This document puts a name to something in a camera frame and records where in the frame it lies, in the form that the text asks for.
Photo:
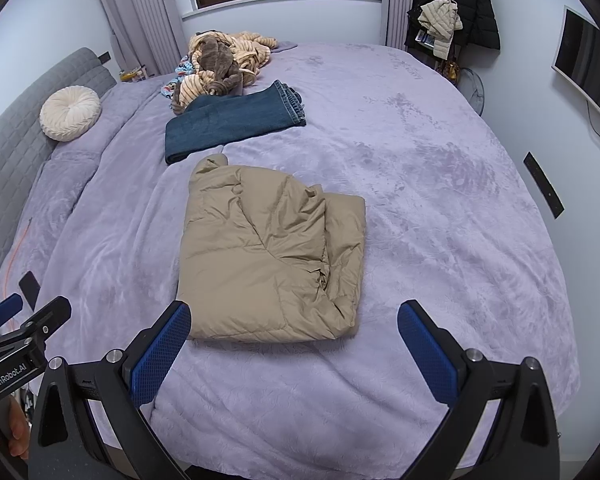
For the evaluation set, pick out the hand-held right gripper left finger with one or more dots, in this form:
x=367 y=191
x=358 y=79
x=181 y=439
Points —
x=162 y=347

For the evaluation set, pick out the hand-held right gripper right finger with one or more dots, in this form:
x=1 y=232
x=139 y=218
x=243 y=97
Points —
x=427 y=347

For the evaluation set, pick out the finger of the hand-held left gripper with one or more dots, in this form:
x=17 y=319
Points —
x=5 y=311
x=50 y=315

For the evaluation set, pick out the beige puffer jacket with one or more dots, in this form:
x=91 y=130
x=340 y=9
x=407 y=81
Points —
x=260 y=250
x=442 y=25

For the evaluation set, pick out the person's left hand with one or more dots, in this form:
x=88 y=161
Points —
x=15 y=427

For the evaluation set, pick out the purple plush bed blanket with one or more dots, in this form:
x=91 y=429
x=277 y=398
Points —
x=430 y=210

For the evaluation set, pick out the grey quilted headboard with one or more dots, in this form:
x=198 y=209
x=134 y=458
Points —
x=20 y=135

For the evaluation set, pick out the white round pillow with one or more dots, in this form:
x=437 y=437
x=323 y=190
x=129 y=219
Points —
x=70 y=112

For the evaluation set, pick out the blue jeans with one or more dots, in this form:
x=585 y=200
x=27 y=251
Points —
x=230 y=120

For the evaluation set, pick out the colourful printed cloth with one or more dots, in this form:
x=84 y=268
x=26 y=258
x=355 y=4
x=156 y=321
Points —
x=172 y=85

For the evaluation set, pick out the standing fan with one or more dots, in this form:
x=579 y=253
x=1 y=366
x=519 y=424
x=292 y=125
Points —
x=474 y=90

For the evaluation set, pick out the brown patterned bag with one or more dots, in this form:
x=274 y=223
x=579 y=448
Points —
x=453 y=74

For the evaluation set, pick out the striped brown plush blanket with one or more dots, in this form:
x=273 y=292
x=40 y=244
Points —
x=215 y=57

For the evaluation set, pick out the grey curtain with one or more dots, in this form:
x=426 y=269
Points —
x=135 y=15
x=400 y=5

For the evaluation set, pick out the beige hanging puffer jacket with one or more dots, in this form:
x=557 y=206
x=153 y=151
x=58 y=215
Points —
x=442 y=25

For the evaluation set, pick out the grey cloth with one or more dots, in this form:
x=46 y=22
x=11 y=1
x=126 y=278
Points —
x=285 y=46

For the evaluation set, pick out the black hanging coat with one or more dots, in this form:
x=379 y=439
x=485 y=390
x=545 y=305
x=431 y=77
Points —
x=480 y=10

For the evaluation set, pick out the black wall strip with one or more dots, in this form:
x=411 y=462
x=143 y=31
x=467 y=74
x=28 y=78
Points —
x=544 y=185

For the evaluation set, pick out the wall-mounted monitor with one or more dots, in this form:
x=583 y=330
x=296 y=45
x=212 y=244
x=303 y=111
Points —
x=585 y=60

